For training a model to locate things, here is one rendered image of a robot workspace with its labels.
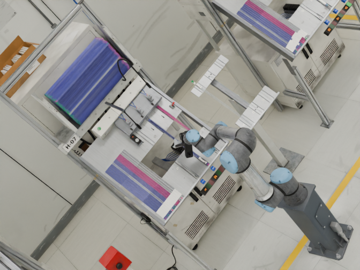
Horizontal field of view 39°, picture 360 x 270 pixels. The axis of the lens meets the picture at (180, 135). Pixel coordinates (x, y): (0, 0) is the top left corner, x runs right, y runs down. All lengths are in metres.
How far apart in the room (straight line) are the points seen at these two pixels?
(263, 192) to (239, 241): 1.07
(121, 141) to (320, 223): 1.36
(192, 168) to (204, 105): 1.78
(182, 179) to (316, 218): 0.87
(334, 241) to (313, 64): 1.55
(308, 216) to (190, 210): 1.04
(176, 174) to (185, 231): 0.65
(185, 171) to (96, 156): 0.59
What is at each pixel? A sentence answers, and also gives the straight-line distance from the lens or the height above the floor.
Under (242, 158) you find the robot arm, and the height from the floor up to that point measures 1.14.
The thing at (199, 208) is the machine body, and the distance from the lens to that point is 3.86.
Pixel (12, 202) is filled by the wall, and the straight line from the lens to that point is 5.01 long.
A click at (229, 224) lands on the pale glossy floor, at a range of 3.99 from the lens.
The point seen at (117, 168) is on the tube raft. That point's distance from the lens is 3.37.
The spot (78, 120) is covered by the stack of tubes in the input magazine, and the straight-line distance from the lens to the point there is 3.29.
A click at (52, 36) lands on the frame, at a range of 3.21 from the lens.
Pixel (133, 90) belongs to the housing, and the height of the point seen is 1.26.
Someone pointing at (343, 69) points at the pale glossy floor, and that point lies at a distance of 4.50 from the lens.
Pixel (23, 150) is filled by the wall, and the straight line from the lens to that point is 4.87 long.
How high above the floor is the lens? 2.91
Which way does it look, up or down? 36 degrees down
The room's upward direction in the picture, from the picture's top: 42 degrees counter-clockwise
